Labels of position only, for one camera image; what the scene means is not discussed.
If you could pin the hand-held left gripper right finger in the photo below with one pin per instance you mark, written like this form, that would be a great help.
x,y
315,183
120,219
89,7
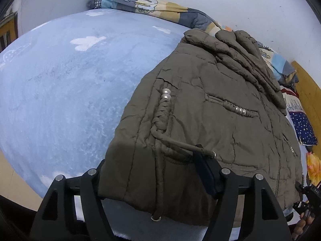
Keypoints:
x,y
204,172

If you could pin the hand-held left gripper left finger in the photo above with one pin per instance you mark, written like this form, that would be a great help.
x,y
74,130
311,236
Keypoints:
x,y
92,193

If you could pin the brown quilted puffer jacket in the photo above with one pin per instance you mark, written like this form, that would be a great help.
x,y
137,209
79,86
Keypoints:
x,y
200,130

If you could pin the person's right hand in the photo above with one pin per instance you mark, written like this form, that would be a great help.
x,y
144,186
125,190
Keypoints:
x,y
302,224

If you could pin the yellow orange cloth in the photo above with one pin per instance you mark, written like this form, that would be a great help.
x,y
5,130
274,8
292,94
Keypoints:
x,y
313,165

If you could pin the dark blue star-print pillow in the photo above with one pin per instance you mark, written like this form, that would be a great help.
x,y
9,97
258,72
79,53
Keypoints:
x,y
303,128

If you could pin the red and white printed cloth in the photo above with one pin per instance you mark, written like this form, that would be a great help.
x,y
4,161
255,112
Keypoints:
x,y
292,103

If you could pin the light blue cloud-print blanket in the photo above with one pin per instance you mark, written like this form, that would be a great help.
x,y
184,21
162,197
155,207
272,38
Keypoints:
x,y
62,93

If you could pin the wooden headboard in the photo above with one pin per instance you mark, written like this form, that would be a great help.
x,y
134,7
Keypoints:
x,y
308,85

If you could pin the patchwork cartoon-print quilt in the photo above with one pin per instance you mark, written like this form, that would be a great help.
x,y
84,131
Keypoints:
x,y
150,5

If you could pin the yellow wooden stand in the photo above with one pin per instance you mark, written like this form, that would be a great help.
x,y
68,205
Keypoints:
x,y
8,27

